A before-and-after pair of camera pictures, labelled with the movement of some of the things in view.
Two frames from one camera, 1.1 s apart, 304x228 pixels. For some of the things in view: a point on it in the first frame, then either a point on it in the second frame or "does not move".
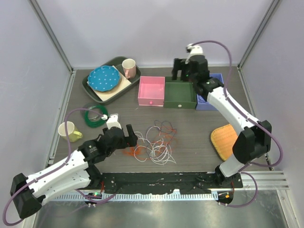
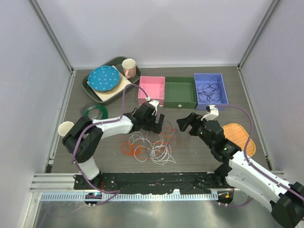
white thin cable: (156, 149) does not move
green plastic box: (179, 94) does not move
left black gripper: (130, 141) to (155, 127)
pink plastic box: (151, 92) does not move
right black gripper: (178, 63) to (184, 123)
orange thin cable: (163, 143) does not move
